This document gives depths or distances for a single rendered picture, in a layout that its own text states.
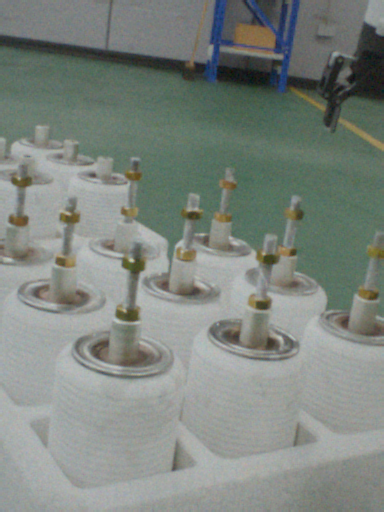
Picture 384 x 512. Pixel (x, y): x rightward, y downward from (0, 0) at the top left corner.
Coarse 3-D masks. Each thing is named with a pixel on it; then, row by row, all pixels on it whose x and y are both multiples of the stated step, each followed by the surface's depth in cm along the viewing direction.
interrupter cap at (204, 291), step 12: (156, 276) 76; (168, 276) 77; (144, 288) 73; (156, 288) 73; (168, 288) 74; (192, 288) 75; (204, 288) 75; (216, 288) 75; (168, 300) 71; (180, 300) 71; (192, 300) 71; (204, 300) 72
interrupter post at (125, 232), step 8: (120, 224) 82; (128, 224) 82; (136, 224) 83; (120, 232) 82; (128, 232) 82; (136, 232) 83; (120, 240) 83; (128, 240) 83; (120, 248) 83; (128, 248) 83
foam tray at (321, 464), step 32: (0, 416) 62; (32, 416) 63; (0, 448) 59; (32, 448) 58; (192, 448) 62; (288, 448) 64; (320, 448) 64; (352, 448) 65; (0, 480) 60; (32, 480) 55; (64, 480) 55; (128, 480) 56; (160, 480) 57; (192, 480) 57; (224, 480) 58; (256, 480) 59; (288, 480) 61; (320, 480) 63; (352, 480) 65
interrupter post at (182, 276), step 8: (176, 264) 73; (184, 264) 73; (192, 264) 73; (176, 272) 73; (184, 272) 73; (192, 272) 73; (176, 280) 73; (184, 280) 73; (192, 280) 74; (176, 288) 73; (184, 288) 73
